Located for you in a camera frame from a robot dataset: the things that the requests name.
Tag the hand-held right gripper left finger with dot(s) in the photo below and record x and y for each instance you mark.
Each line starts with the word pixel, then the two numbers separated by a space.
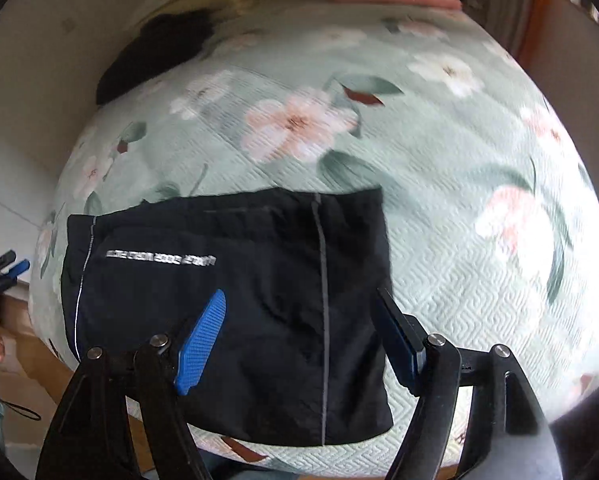
pixel 202 340

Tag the green floral bedspread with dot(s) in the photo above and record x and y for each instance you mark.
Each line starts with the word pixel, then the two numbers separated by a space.
pixel 454 285

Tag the dark cloth pile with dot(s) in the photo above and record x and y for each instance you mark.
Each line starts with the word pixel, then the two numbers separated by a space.
pixel 149 60

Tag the black pants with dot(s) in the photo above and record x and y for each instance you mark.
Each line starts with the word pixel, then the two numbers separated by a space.
pixel 279 285

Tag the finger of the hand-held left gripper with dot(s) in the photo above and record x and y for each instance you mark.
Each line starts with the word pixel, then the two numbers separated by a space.
pixel 6 258
pixel 16 268

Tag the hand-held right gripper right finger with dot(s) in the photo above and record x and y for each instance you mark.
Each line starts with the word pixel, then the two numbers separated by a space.
pixel 404 355

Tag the grey curtain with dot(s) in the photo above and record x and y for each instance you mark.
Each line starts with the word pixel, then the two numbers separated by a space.
pixel 522 15

